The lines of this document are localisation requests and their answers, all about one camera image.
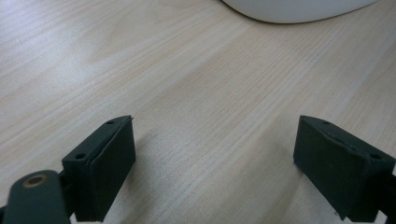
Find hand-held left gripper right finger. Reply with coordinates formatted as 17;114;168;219
292;115;396;223

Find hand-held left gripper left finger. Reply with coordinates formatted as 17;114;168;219
61;115;136;223

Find white round plate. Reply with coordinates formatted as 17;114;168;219
221;0;380;24

